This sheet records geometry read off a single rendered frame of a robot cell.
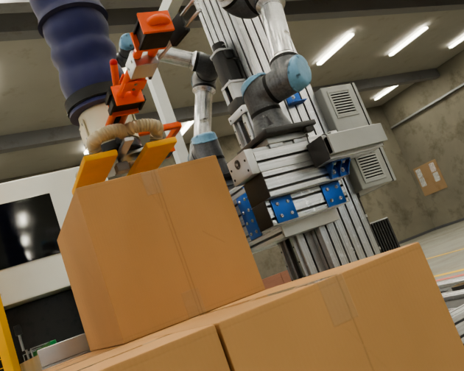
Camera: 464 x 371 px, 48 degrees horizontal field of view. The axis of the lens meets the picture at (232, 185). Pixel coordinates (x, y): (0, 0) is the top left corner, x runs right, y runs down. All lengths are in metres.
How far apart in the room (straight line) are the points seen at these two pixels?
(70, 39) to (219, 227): 0.80
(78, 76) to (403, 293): 1.22
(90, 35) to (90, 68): 0.12
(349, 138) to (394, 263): 1.02
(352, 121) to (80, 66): 1.15
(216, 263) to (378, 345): 0.64
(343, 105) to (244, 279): 1.12
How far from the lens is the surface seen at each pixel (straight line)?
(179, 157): 5.38
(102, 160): 1.58
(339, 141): 1.84
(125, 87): 1.44
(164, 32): 1.22
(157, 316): 1.34
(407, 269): 0.92
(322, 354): 0.81
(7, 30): 7.20
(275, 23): 2.03
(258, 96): 1.92
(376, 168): 2.28
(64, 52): 1.80
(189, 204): 1.41
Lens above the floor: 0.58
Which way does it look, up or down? 10 degrees up
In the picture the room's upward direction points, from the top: 20 degrees counter-clockwise
